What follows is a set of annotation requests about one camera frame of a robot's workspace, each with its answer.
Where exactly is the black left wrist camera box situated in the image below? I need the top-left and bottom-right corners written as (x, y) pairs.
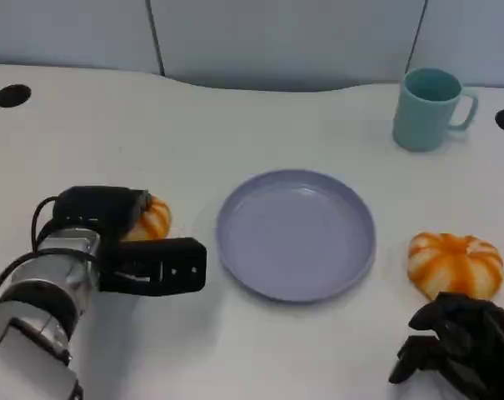
top-left (97, 237), bottom-right (208, 298)

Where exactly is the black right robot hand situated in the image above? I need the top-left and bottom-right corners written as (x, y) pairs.
top-left (387, 291), bottom-right (504, 400)

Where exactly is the grey partition panel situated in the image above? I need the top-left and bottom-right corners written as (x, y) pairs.
top-left (0, 0), bottom-right (163, 78)
top-left (145, 0), bottom-right (427, 93)
top-left (407, 0), bottom-right (504, 89)

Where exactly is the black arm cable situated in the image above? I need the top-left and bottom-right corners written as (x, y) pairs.
top-left (0, 195), bottom-right (61, 312)

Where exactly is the orange and white bread roll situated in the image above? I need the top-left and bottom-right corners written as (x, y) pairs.
top-left (407, 232), bottom-right (504, 302)
top-left (120, 194), bottom-right (172, 242)

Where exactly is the lilac plate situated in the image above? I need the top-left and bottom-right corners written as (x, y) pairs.
top-left (216, 168), bottom-right (377, 304)

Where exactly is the pale green mug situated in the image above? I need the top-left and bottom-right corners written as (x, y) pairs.
top-left (392, 67), bottom-right (480, 153)

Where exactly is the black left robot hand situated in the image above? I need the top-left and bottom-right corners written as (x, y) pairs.
top-left (52, 186), bottom-right (152, 242)

